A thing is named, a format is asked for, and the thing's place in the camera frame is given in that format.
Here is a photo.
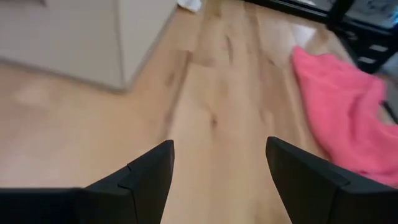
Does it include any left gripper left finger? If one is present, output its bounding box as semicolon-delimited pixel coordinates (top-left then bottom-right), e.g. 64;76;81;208
0;139;175;224

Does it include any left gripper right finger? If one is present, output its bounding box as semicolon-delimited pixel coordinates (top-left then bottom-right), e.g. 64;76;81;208
265;136;398;224

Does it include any pink towel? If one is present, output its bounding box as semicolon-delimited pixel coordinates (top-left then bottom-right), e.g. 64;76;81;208
290;45;398;187

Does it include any beige fabric storage box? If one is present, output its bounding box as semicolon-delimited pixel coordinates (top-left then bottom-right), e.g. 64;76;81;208
0;0;178;93

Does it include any white red-striped towel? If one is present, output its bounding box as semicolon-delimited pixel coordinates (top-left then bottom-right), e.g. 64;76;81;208
177;0;203;13

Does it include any black aluminium table frame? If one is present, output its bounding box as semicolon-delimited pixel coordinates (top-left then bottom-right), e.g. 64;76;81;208
242;0;398;75

